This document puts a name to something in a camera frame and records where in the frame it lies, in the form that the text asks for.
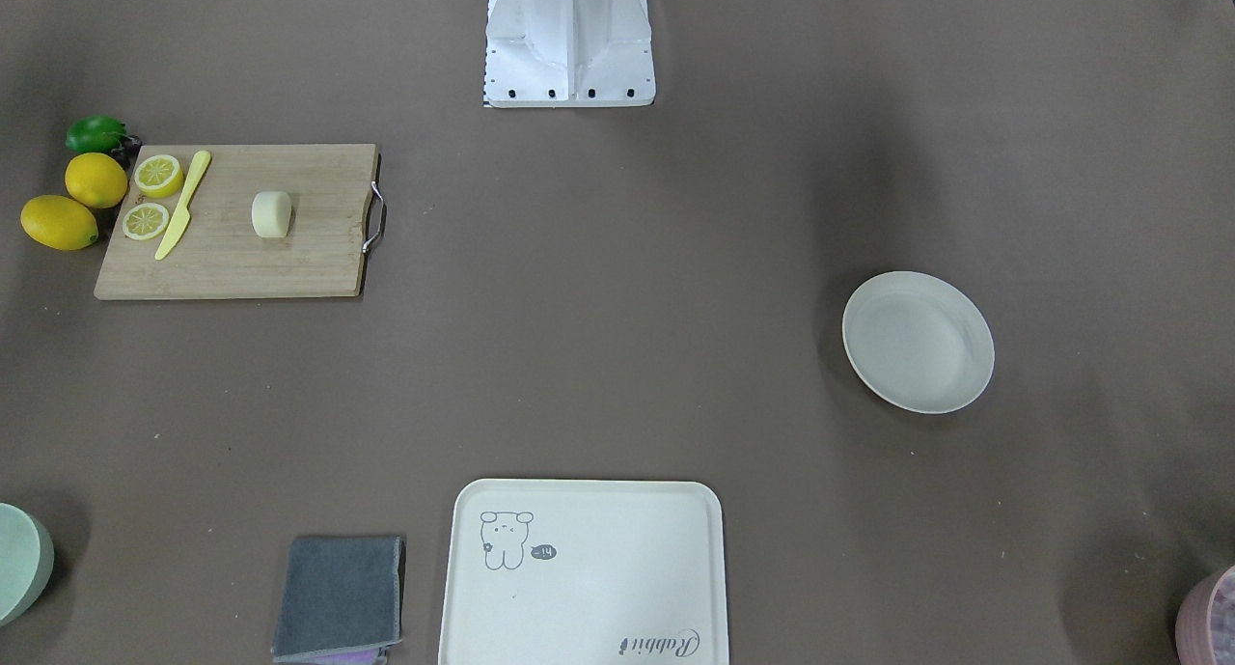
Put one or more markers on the beige round plate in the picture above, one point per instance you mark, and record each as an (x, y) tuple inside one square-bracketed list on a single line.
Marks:
[(918, 342)]

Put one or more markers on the cream rabbit tray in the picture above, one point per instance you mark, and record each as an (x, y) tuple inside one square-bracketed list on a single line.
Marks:
[(547, 571)]

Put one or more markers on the grey folded cloth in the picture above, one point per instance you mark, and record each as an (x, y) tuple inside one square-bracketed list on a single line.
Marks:
[(341, 600)]

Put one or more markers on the bamboo cutting board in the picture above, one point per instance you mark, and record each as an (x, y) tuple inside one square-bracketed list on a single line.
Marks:
[(220, 256)]

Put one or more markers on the yellow plastic knife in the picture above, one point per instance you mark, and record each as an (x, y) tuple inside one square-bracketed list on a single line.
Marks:
[(181, 215)]

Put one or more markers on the upper lemon half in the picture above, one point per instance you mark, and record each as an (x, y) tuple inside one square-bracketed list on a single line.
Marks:
[(159, 176)]

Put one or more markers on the lemon half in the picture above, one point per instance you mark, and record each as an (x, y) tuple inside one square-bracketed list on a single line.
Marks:
[(145, 221), (159, 176)]

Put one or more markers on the lower lemon half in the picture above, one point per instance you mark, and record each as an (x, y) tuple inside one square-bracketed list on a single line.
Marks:
[(145, 221)]

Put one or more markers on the whole lemon near lime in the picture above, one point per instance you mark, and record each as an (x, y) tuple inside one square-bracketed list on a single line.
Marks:
[(96, 180)]

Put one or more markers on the green lime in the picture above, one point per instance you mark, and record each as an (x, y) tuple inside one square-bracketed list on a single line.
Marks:
[(96, 134)]

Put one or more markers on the whole lemon outer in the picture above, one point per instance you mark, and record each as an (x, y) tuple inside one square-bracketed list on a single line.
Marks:
[(59, 222)]

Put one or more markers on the mint green bowl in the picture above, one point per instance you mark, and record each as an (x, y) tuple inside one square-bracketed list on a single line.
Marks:
[(27, 558)]

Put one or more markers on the pink bowl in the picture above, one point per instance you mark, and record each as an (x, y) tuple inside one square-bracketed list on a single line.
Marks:
[(1205, 621)]

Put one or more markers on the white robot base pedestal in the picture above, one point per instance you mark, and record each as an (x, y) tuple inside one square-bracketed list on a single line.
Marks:
[(568, 53)]

